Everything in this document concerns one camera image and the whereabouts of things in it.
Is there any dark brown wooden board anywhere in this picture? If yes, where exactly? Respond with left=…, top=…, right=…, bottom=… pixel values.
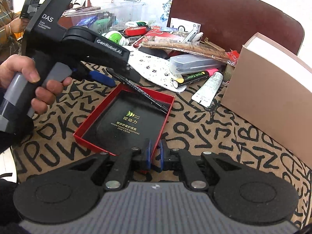
left=169, top=0, right=305, bottom=54

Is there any green white tape dispenser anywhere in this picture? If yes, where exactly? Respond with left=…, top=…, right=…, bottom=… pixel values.
left=102, top=31, right=129, bottom=46

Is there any clear plastic bin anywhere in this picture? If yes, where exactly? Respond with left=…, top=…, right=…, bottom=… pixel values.
left=58, top=2, right=144, bottom=34

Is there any black highlighter pink cap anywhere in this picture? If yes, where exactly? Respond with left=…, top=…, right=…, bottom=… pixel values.
left=173, top=68, right=219, bottom=89

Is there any white speckled tube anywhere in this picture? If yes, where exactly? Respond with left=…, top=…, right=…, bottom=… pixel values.
left=191, top=72, right=223, bottom=108

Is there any brown feather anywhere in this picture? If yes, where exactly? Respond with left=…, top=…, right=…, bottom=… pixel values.
left=140, top=41, right=230, bottom=63

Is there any person in plaid shirt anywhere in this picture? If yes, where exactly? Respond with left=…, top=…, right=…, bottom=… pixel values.
left=0, top=0, right=29, bottom=63

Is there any pink cardboard storage box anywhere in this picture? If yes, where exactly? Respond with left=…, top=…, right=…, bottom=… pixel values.
left=221, top=33, right=311, bottom=166

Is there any white paw-print pouch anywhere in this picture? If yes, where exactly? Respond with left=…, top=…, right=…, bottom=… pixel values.
left=125, top=46, right=187, bottom=93

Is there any small white product box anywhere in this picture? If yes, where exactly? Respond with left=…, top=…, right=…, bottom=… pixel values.
left=170, top=18, right=201, bottom=33

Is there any person's left hand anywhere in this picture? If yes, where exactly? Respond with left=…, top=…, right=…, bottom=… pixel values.
left=1, top=54, right=72, bottom=115

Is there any clear plastic case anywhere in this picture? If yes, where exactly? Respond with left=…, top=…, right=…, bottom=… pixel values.
left=169, top=54, right=225, bottom=74

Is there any red black box lid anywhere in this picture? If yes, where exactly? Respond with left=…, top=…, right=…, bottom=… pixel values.
left=74, top=84, right=169, bottom=157

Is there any letter-patterned table cloth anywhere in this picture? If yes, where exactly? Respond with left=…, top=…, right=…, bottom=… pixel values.
left=12, top=80, right=311, bottom=227

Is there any red oval tin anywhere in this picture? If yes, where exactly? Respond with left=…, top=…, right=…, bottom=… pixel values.
left=124, top=27, right=147, bottom=36

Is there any thin black pen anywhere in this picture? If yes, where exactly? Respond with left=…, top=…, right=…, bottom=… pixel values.
left=106, top=68, right=169, bottom=113

